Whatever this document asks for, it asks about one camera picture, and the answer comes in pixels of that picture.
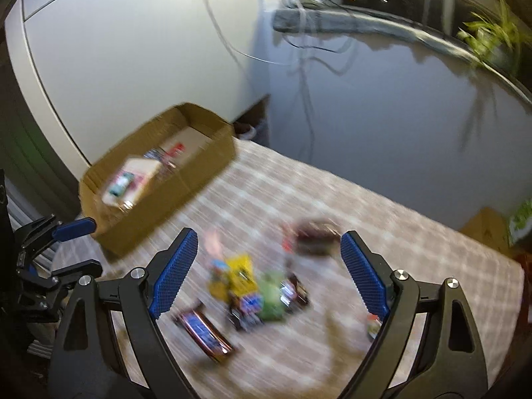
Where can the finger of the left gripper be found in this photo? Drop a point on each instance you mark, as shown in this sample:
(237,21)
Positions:
(39,235)
(34,285)

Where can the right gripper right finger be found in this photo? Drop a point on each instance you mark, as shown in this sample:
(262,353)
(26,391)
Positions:
(428,345)

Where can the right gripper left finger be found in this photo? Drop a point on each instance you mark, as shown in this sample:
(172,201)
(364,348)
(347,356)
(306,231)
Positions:
(86,359)

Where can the green candy packet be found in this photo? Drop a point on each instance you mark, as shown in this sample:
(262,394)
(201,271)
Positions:
(273,308)

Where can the red-wrapped date snack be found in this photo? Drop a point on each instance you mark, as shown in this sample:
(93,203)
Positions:
(312,237)
(169,159)

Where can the brown cardboard box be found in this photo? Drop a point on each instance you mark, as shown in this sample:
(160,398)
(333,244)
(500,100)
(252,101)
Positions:
(208,140)

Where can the pink snack bag in box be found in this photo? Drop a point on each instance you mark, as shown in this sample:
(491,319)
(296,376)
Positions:
(144,170)

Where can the teal candy packet in box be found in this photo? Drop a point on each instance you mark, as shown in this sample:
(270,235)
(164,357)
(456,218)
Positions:
(120,184)

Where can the Snickers bar single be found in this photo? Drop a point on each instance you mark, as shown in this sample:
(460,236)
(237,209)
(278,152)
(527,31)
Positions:
(204,333)

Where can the pink packet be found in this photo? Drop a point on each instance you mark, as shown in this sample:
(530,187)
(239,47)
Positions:
(213,245)

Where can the Snickers bar in pile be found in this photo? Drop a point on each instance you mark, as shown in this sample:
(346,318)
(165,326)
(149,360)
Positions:
(243,312)

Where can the yellow candy packet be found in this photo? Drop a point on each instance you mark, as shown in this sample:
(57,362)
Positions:
(232,277)

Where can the green printed box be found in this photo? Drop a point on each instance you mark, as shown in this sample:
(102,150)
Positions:
(519,224)

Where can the plaid tablecloth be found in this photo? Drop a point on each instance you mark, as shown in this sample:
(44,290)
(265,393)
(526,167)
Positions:
(313,353)

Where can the potted spider plant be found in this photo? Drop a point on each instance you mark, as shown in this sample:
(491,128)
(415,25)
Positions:
(495,43)

